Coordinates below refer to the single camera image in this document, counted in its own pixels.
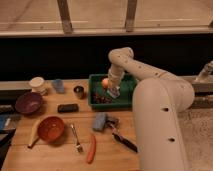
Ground white towel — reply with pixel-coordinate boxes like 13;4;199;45
108;90;120;99

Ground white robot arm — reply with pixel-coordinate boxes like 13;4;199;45
108;47;195;171

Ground green plastic tray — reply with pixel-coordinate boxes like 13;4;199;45
88;74;137;111

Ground orange ball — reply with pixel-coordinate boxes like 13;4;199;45
101;78;109;89

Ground brown pine cone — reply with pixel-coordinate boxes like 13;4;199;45
93;93;112;104

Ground small metal cup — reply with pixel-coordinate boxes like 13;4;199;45
73;86;85;99

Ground blue grey sponge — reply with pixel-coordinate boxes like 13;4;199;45
92;113;107;131

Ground dark small object beside sponge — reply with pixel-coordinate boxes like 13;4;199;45
106;116;119;128

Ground blue plastic cup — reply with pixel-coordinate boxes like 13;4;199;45
52;79;65;94

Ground black rectangular block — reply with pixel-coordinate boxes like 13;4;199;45
57;104;79;113

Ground metal fork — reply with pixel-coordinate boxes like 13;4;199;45
70;124;83;153

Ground white stacked cup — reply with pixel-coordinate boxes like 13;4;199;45
29;77;47;95

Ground red orange bowl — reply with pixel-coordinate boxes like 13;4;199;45
37;116;65;143

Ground orange carrot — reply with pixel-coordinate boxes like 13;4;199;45
86;134;96;164

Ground purple bowl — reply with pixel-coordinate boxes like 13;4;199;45
15;92;43;115

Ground yellow banana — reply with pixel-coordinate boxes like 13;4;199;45
27;119;41;148

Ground blue object at left edge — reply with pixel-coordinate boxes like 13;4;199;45
0;115;21;131

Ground black handled peeler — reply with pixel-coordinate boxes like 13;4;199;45
112;129;138;153

